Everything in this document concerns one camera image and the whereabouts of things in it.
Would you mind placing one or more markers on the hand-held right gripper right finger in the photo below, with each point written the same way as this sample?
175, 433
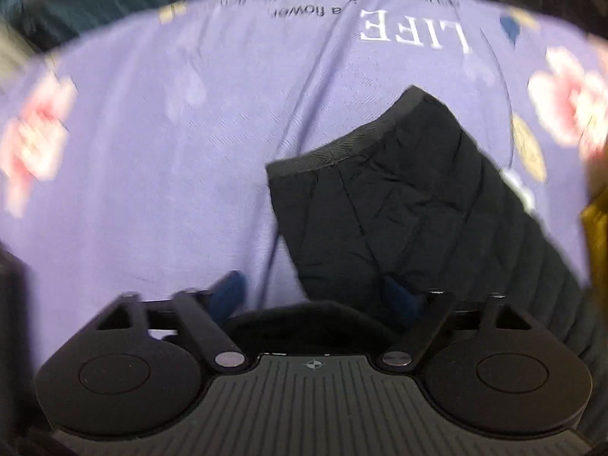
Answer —
402, 300

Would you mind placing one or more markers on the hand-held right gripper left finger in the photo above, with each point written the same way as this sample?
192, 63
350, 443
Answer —
227, 294

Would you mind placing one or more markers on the black quilted jacket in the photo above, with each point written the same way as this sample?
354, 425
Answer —
403, 190

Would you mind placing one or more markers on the purple floral bedsheet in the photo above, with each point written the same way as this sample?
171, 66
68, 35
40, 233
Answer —
152, 161

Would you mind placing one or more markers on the yellow satin cloth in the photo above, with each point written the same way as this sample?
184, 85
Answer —
598, 237

